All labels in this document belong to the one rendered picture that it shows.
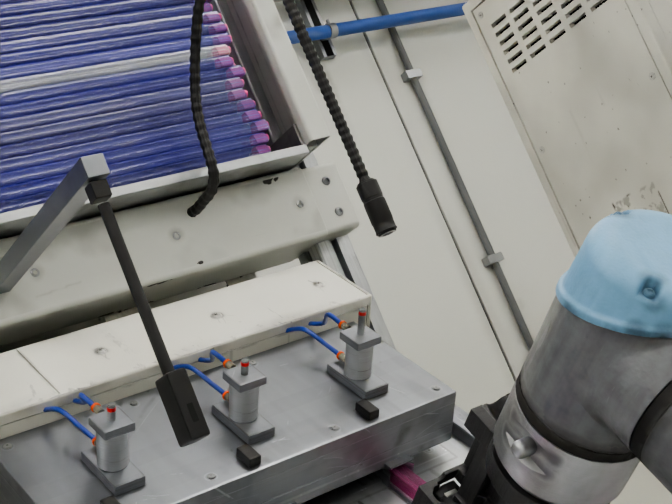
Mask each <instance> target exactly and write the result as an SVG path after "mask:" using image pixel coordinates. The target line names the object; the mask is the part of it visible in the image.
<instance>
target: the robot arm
mask: <svg viewBox="0 0 672 504"><path fill-rule="evenodd" d="M555 290H556V295H555V297H554V299H553V302H552V304H551V306H550V308H549V310H548V312H547V314H546V317H545V319H544V321H543V323H542V325H541V327H540V330H539V332H538V334H537V336H536V338H535V340H534V342H533V345H532V347H531V349H530V351H529V353H528V355H527V357H526V360H525V362H524V364H523V366H522V368H521V371H520V373H519V375H518V376H517V379H516V381H515V383H514V385H513V387H512V389H511V392H510V393H508V394H506V395H505V396H503V397H501V398H500V399H498V400H497V401H496V402H494V403H491V404H487V403H486V404H484V405H480V406H477V407H475V408H472V409H471V410H470V412H469V415H468V417H467V419H466V421H465V424H464V426H465V427H466V428H467V429H468V430H469V431H470V433H471V434H472V435H473V436H474V437H475V439H474V441H473V443H472V446H471V448H470V450H469V452H468V454H467V456H466V459H465V461H464V463H462V464H460V465H457V466H455V467H453V468H451V469H448V470H446V471H444V472H443V473H442V474H441V476H439V477H438V478H436V479H434V480H432V481H429V482H427V483H425V484H423V485H420V486H419V487H418V489H417V492H416V494H415V496H414V499H413V501H412V503H411V504H610V502H611V501H613V500H614V499H616V498H617V497H618V496H619V494H620V493H621V492H622V490H623V489H624V487H625V486H626V484H627V482H628V481H629V479H630V477H631V476H632V474H633V472H634V471H635V469H636V467H637V466H638V464H639V462H640V461H641V462H642V464H643V465H644V466H645V467H646V468H647V469H648V470H649V471H650V472H651V473H652V474H653V475H654V476H655V477H656V478H657V479H658V480H659V481H660V482H661V484H662V485H663V486H664V487H665V488H666V489H667V490H668V491H669V492H670V493H671V494H672V215H671V214H667V213H663V212H659V211H653V210H645V209H633V210H626V211H623V212H618V211H617V212H615V213H614V214H610V215H609V216H607V217H605V218H603V219H602V220H600V221H599V222H598V223H597V224H595V225H594V227H593V228H592V229H591V230H590V231H589V233H588V235H587V237H586V238H585V240H584V242H583V244H582V246H581V248H580V250H579V251H578V253H577V255H576V257H575V259H574V261H573V262H572V264H571V266H570V268H569V270H567V271H566V272H565V273H564V274H563V275H562V276H561V277H560V279H559V280H558V283H557V285H556V289H555ZM453 478H455V479H456V480H457V481H458V482H459V483H460V487H459V485H458V484H457V483H456V482H455V481H454V480H452V481H450V482H448V483H445V484H443V485H441V486H440V484H442V483H444V482H446V481H449V480H451V479H453Z"/></svg>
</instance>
